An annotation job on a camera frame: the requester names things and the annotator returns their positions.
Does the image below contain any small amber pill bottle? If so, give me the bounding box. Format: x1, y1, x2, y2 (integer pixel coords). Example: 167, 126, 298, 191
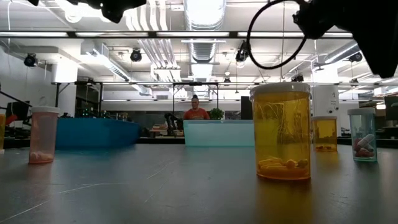
312, 115, 338, 152

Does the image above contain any teal capsule pill bottle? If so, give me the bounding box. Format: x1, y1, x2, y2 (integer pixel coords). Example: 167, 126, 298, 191
347, 107, 378, 162

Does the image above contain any dark blue plastic bin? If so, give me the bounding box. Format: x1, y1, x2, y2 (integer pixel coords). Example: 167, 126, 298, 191
55, 117, 141, 149

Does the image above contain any teal plastic bin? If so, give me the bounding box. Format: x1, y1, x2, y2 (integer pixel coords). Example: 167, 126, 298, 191
183, 119, 255, 147

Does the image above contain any white room pillar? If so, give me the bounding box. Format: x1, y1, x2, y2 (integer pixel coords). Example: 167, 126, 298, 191
51, 62, 78, 118
312, 67, 340, 118

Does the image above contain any black computer monitor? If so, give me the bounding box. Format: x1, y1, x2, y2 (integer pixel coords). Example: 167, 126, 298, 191
241, 95, 253, 121
384, 96, 398, 121

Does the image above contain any person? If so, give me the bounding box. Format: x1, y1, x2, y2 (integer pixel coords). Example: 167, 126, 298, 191
183, 95, 211, 121

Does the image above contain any green potted plant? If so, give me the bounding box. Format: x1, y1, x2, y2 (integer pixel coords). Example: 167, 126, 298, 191
210, 108, 225, 121

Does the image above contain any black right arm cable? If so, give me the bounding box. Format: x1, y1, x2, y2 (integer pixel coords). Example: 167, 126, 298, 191
246, 0, 308, 70

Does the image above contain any black rail with light strips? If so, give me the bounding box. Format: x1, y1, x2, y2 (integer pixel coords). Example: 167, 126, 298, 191
0, 30, 354, 39

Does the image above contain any silver round ceiling duct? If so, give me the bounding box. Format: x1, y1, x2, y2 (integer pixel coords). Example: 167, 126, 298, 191
183, 0, 227, 63

